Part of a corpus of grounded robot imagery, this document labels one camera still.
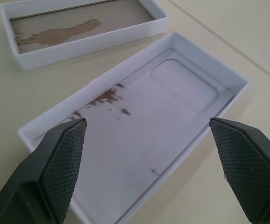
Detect white phone box base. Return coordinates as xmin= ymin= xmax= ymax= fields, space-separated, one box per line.
xmin=17 ymin=32 xmax=250 ymax=224

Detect white phone box lid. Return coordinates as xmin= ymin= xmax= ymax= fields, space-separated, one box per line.
xmin=0 ymin=0 xmax=168 ymax=71

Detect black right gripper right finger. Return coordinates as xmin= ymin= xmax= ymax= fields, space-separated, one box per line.
xmin=209 ymin=117 xmax=270 ymax=224

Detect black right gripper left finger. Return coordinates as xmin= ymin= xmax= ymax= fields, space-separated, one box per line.
xmin=0 ymin=118 xmax=87 ymax=224

